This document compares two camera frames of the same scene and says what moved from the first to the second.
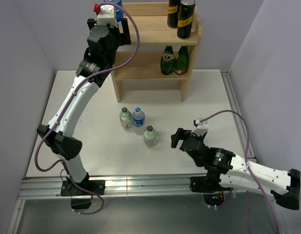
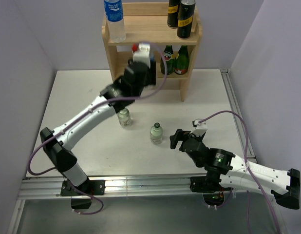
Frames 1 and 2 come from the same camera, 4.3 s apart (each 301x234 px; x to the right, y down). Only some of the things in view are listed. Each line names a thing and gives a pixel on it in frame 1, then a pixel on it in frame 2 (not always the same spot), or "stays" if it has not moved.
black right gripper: [180, 136] stays
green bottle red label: [181, 62] stays
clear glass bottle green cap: [150, 137] → [156, 133]
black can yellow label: [172, 16] stays
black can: [185, 15] stays
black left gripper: [126, 30] → [152, 73]
